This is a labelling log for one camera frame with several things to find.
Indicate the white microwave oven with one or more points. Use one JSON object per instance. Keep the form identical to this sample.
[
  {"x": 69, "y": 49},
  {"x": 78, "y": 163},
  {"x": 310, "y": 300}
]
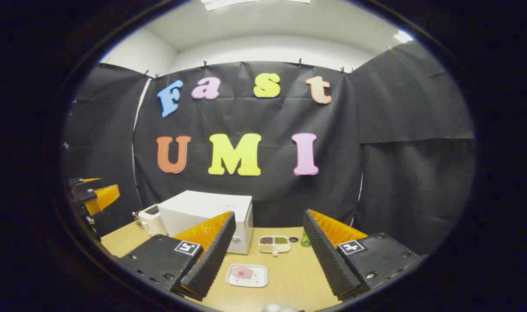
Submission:
[{"x": 203, "y": 208}]

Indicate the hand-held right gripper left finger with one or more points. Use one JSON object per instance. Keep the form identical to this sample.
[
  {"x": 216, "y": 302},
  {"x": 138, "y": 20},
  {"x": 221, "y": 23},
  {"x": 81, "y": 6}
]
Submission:
[{"x": 211, "y": 264}]

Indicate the ceiling light panel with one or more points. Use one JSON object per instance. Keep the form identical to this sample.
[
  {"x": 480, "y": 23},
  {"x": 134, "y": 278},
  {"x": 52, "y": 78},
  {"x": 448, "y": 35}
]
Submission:
[
  {"x": 255, "y": 3},
  {"x": 403, "y": 37}
]

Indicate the green drink bottle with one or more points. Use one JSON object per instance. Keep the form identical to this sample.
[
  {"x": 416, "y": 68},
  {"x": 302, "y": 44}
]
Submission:
[{"x": 305, "y": 239}]

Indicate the pink meat slice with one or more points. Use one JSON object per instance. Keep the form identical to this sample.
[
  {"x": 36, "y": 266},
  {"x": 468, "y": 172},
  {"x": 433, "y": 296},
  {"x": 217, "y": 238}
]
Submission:
[{"x": 242, "y": 272}]

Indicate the white square plate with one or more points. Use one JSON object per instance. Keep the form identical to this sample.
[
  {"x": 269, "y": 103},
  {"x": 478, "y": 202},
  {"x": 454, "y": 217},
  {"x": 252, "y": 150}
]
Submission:
[{"x": 259, "y": 278}]

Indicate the white toaster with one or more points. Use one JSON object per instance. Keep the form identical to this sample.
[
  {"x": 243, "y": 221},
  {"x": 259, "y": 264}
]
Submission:
[{"x": 153, "y": 222}]

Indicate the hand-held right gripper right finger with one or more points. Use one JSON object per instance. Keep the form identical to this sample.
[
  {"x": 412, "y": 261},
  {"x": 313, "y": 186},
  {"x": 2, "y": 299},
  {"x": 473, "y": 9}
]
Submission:
[{"x": 328, "y": 260}]

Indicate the divided white dish of beans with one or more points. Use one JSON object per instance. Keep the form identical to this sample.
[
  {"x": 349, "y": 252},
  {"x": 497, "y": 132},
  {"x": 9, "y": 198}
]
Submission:
[{"x": 268, "y": 248}]

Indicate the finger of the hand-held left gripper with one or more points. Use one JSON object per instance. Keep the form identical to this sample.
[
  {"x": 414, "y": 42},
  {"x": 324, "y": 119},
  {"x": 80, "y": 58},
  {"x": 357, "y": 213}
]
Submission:
[
  {"x": 103, "y": 199},
  {"x": 90, "y": 180}
]

